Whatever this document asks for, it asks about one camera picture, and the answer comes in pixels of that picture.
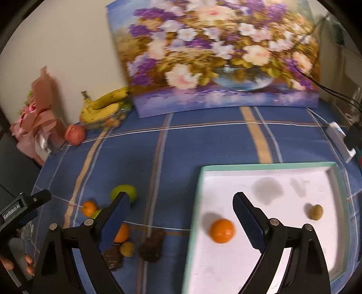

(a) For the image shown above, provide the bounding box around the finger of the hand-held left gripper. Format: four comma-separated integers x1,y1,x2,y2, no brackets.
28,189,52,211

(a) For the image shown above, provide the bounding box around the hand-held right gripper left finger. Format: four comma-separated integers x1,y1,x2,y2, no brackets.
32,192,131,294

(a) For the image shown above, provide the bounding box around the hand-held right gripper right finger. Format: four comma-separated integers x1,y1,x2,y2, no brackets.
232,192,331,294

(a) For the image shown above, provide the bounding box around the orange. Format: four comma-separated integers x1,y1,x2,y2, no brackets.
210,218,236,244
113,223,130,244
83,200,98,218

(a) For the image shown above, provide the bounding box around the small yellow-green fruit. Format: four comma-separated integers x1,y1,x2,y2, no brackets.
120,242,135,257
308,204,324,221

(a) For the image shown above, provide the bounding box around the dark brown fruit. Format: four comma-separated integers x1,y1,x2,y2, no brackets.
102,244,123,270
139,230,165,262

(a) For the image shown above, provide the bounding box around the white tray with teal rim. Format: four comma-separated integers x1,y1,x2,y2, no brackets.
181,162,351,294

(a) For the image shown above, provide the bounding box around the person's left hand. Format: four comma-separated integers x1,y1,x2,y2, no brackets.
0,253,36,277

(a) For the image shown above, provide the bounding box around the large green apple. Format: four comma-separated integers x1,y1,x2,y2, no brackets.
110,184,138,204

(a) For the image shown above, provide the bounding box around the red peach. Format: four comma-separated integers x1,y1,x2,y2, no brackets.
64,124,86,146

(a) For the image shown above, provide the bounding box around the pink paper-wrapped bouquet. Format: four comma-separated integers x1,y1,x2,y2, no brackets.
10,66,67,166

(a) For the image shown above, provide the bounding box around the blue plaid tablecloth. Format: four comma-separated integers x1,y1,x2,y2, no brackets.
30,106,362,294

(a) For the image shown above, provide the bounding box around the bunch of yellow bananas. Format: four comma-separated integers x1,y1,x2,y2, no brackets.
79,87,131,125

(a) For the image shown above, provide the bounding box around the white power strip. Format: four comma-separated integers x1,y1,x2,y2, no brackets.
325,121,356,163

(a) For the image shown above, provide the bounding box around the black power adapter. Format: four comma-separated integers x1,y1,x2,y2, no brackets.
343,121,362,150

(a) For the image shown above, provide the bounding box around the flower painting canvas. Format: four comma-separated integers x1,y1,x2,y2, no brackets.
106,0,321,119

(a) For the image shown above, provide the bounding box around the black cable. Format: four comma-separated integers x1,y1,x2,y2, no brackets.
294,13,362,109

